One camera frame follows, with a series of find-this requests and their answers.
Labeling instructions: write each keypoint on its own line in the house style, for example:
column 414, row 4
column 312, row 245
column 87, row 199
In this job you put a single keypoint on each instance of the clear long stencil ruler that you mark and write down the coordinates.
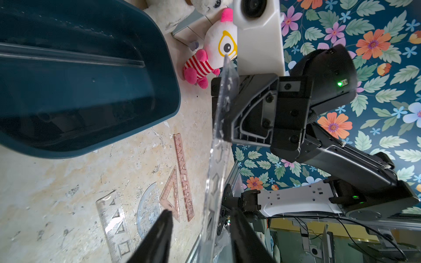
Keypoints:
column 218, row 162

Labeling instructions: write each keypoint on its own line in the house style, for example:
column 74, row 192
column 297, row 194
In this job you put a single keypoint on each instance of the teal plastic storage box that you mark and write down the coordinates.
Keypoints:
column 62, row 110

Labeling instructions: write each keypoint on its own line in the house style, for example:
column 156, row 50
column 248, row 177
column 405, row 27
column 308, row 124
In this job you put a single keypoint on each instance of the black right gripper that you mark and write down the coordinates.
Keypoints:
column 264, row 110

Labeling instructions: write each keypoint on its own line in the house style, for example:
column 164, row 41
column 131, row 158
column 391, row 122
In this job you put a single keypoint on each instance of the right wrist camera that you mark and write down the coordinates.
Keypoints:
column 259, row 37

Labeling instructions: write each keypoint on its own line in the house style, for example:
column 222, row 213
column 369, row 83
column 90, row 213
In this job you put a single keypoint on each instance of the brown long straight ruler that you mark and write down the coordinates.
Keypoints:
column 184, row 176

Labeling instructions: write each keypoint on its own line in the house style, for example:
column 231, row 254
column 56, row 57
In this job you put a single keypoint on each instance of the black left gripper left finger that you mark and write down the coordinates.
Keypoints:
column 155, row 247

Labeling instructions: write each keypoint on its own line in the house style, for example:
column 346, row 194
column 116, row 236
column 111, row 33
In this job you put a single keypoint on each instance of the brown small triangle ruler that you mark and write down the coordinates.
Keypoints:
column 169, row 199

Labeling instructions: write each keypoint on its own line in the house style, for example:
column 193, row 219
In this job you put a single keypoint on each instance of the white plush dog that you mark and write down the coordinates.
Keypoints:
column 169, row 13

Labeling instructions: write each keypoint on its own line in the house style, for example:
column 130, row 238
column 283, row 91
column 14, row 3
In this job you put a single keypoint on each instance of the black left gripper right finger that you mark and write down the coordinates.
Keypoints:
column 246, row 246

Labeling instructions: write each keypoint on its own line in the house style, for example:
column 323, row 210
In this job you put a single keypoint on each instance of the clear thin straight ruler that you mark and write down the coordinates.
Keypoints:
column 16, row 51

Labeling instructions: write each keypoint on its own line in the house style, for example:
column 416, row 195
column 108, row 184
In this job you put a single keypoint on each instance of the clear blue protractor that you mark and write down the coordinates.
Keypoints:
column 148, row 210

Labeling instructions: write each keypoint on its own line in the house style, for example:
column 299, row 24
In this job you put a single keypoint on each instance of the pink white plush doll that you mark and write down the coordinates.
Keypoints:
column 220, row 42

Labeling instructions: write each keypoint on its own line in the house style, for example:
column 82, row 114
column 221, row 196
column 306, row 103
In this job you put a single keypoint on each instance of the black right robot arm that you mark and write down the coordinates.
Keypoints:
column 360, row 187

